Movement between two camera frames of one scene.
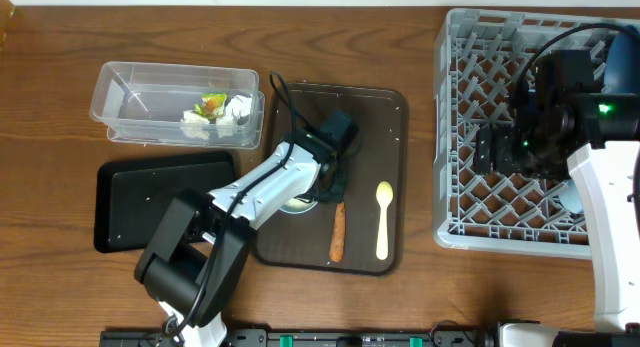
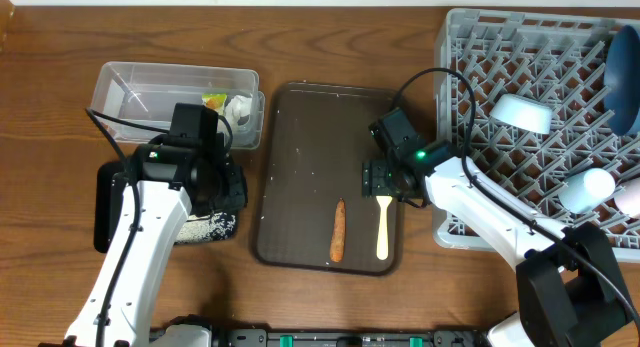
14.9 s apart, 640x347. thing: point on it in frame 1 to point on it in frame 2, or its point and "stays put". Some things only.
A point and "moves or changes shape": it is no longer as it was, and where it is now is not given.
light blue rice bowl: (297, 206) moves or changes shape
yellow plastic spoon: (384, 192) stays put
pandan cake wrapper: (212, 104) stays put
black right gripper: (503, 161) to (375, 180)
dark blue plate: (622, 71) stays put
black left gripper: (337, 197) to (239, 197)
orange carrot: (338, 233) stays put
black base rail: (310, 338) stays put
